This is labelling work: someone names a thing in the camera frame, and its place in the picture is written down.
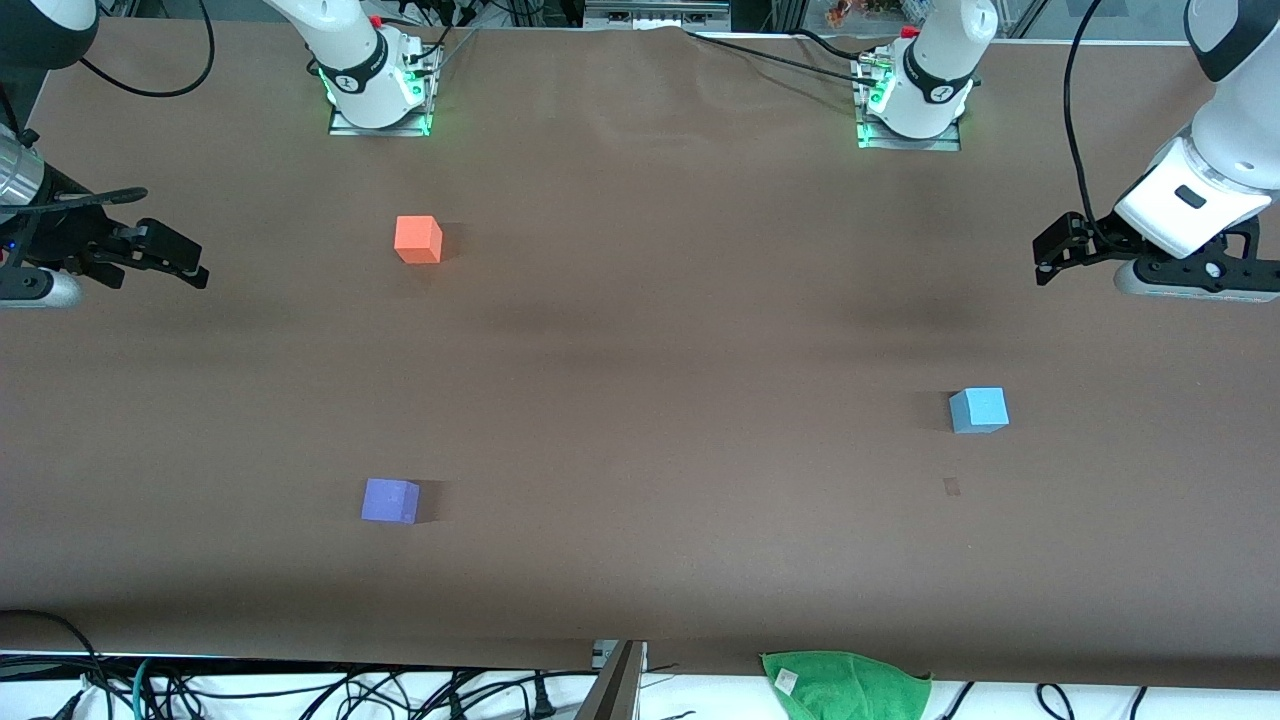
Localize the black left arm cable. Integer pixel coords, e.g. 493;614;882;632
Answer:
1062;0;1129;251

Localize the purple foam block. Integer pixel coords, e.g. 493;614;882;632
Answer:
361;478;421;525

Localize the aluminium frame rail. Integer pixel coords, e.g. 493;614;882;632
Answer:
585;0;732;31

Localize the black cable to arm base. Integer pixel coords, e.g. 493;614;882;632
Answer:
685;28;883;87

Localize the green cloth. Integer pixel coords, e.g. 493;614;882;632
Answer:
760;650;933;720

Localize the grey metal post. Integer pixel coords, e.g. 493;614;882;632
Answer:
575;640;648;720

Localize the orange foam block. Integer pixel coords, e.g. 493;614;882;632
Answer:
394;215;444;265

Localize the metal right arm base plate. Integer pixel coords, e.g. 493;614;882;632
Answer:
328;45;434;137

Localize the thick black looped cable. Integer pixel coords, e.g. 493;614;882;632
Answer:
0;610;113;720

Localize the light blue foam block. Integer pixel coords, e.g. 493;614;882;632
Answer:
948;387;1010;435

